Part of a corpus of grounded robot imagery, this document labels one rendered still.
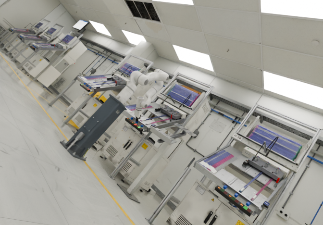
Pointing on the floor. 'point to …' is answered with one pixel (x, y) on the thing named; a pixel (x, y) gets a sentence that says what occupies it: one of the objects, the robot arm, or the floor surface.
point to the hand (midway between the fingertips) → (137, 119)
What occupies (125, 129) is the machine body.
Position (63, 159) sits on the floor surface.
